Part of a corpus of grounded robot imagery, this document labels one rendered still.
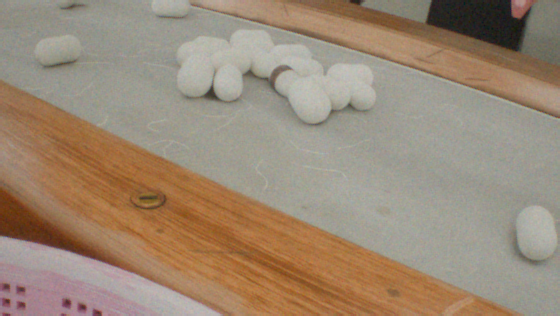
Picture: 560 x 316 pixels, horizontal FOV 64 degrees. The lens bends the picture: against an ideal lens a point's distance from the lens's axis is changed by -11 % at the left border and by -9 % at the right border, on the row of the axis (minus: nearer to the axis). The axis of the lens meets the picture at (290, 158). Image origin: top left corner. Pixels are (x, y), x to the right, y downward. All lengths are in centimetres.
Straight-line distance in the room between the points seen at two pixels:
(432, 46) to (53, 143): 35
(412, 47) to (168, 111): 26
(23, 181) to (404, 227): 15
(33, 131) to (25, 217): 5
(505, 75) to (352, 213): 27
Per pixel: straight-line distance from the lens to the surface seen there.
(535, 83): 46
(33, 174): 18
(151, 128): 27
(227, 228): 15
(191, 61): 31
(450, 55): 46
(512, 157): 33
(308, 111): 28
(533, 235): 22
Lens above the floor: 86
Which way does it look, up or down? 28 degrees down
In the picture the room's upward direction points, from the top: 10 degrees clockwise
